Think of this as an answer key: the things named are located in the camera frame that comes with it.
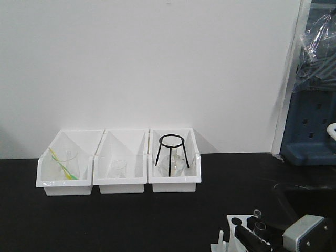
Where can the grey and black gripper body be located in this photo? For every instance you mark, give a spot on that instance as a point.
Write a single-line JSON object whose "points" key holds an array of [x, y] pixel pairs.
{"points": [[308, 233]]}

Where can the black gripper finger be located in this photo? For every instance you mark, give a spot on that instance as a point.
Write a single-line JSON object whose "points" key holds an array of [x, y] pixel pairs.
{"points": [[251, 241]]}

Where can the clear test tube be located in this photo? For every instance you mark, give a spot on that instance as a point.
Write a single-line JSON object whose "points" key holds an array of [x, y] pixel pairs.
{"points": [[259, 228], [257, 213]]}

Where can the white test tube rack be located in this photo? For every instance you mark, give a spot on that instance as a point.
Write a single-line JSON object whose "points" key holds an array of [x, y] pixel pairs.
{"points": [[234, 244]]}

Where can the blue-grey pegboard drying rack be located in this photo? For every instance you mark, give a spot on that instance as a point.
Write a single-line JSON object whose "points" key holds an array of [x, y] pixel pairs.
{"points": [[305, 141]]}

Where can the black lab sink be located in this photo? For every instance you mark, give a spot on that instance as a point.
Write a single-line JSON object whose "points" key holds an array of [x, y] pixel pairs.
{"points": [[298, 201]]}

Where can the white lab faucet green knobs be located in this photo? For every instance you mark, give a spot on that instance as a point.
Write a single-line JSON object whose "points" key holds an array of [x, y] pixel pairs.
{"points": [[331, 130]]}

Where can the clear glassware under tripod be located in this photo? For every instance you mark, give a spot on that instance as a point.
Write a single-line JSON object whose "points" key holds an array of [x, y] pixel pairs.
{"points": [[178, 167]]}

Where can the right white storage bin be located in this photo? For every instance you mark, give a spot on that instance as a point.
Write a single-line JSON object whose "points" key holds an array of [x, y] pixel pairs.
{"points": [[173, 184]]}

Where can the white storage bin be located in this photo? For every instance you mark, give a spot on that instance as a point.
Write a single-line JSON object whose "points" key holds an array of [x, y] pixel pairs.
{"points": [[128, 145], [49, 175], [173, 184]]}

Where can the black metal tripod stand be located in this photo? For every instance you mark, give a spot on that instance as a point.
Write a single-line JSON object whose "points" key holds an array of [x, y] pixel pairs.
{"points": [[172, 152]]}

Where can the middle white storage bin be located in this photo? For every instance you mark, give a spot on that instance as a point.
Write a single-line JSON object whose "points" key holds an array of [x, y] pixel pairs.
{"points": [[128, 145]]}

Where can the small clear beaker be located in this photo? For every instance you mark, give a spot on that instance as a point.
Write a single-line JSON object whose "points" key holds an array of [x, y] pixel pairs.
{"points": [[117, 169]]}

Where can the plastic bag of pegs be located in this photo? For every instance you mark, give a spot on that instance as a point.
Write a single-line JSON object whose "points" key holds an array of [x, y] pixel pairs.
{"points": [[316, 69]]}

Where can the clear flask with droppers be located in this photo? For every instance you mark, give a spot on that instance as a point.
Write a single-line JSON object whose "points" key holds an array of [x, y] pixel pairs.
{"points": [[69, 166]]}

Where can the left white storage bin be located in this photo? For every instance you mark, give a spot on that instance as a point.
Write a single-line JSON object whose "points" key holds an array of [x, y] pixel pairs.
{"points": [[49, 175]]}

